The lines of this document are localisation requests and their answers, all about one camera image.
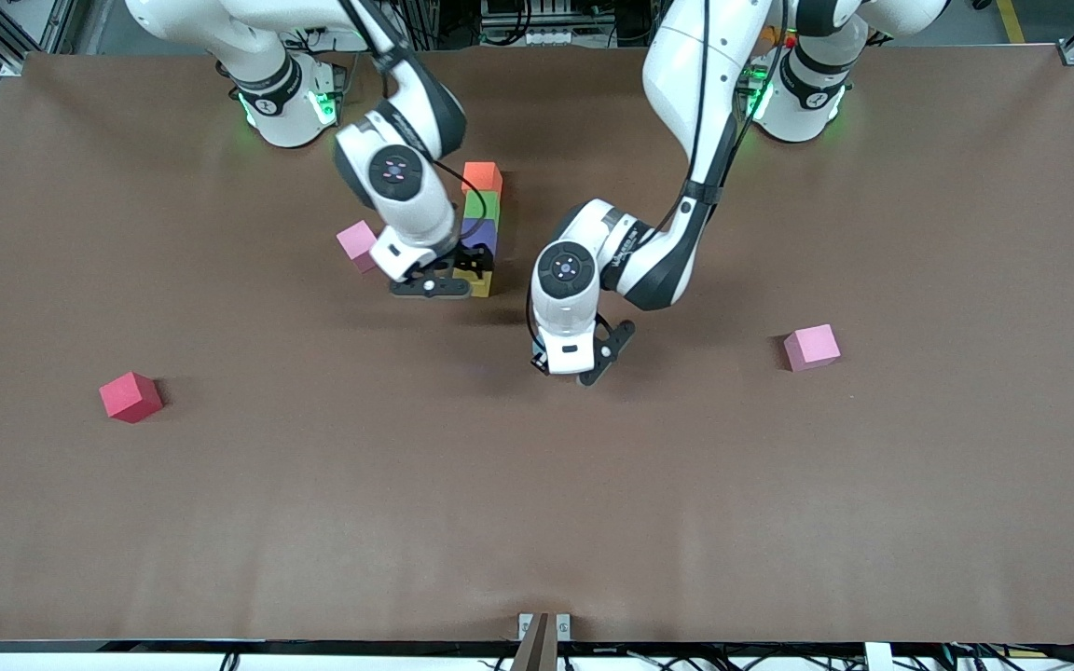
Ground orange foam cube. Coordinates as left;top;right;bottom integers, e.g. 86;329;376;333
461;161;504;197

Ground metal bracket with brown pole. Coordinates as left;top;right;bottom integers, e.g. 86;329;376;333
517;612;571;671

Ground purple foam cube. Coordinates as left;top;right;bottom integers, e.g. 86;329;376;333
459;216;501;254

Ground white power strip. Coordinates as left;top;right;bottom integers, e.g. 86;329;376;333
285;23;379;53

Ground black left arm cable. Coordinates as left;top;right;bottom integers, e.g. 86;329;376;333
682;0;745;220

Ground white socket bar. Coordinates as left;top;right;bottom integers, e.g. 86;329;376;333
481;24;586;48

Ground pink foam cube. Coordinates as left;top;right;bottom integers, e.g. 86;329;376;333
336;220;379;275
783;323;842;373

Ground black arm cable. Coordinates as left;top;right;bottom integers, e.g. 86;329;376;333
682;0;745;220
430;158;493;245

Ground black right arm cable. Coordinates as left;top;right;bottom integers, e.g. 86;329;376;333
430;158;493;245

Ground green foam cube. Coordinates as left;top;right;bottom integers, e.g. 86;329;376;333
462;189;503;225

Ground red foam cube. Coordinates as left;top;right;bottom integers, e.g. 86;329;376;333
99;372;165;425

